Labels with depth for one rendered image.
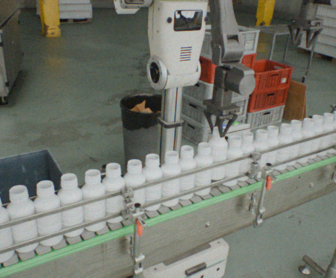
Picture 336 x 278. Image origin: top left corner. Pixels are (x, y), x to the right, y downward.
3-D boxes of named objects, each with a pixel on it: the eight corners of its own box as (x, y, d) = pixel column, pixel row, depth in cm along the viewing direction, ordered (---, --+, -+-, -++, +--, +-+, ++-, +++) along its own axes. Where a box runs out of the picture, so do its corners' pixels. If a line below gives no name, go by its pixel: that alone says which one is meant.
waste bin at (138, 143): (134, 192, 283) (135, 117, 255) (111, 165, 317) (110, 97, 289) (182, 178, 305) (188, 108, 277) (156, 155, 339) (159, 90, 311)
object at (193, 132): (202, 149, 355) (204, 129, 345) (176, 133, 383) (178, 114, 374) (244, 135, 389) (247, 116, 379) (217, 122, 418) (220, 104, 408)
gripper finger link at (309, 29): (303, 44, 136) (308, 19, 132) (318, 48, 131) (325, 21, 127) (290, 46, 133) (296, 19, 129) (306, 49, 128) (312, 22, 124)
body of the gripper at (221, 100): (223, 117, 100) (226, 91, 97) (201, 106, 108) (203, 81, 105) (240, 113, 104) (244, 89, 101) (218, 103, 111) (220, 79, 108)
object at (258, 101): (249, 113, 388) (252, 94, 378) (223, 101, 417) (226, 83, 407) (286, 105, 420) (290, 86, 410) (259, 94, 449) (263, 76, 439)
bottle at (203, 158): (213, 194, 112) (218, 148, 105) (196, 198, 110) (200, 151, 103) (204, 184, 117) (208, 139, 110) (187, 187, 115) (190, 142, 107)
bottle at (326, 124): (318, 158, 139) (329, 118, 131) (307, 150, 143) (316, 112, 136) (329, 155, 141) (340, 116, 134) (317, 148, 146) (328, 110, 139)
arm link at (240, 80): (237, 42, 102) (212, 43, 98) (266, 49, 93) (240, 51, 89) (231, 83, 107) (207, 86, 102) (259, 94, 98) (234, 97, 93)
